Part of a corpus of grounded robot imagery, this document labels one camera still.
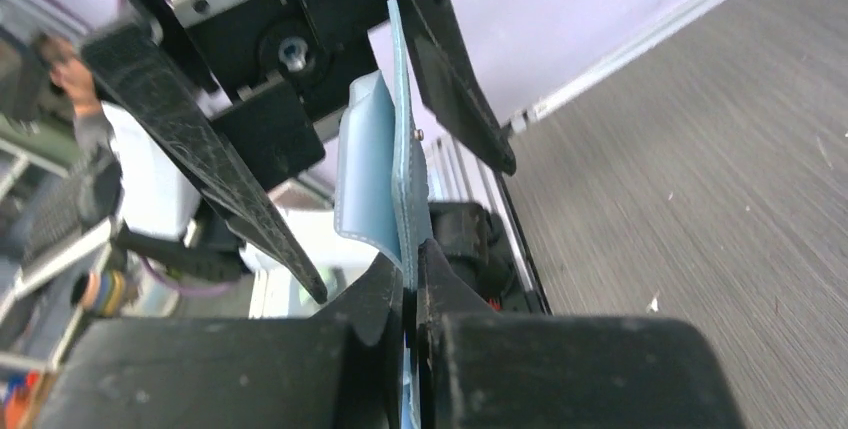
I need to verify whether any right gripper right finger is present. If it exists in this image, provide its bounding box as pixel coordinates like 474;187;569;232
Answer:
415;239;492;428

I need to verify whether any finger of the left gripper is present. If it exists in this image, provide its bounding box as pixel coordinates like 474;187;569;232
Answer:
80;19;328;303
398;0;516;175

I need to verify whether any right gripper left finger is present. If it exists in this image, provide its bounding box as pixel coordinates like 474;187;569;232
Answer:
312;255;404;428

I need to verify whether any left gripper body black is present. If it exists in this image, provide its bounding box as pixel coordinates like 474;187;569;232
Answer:
131;0;388;190

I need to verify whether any blue leather card holder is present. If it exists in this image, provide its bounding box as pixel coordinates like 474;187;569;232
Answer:
334;0;432;428

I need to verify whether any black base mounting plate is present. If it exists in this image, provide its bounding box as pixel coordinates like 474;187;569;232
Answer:
429;175;552;315

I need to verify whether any measuring cup with rolls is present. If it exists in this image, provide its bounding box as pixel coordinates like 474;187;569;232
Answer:
70;269;139;318

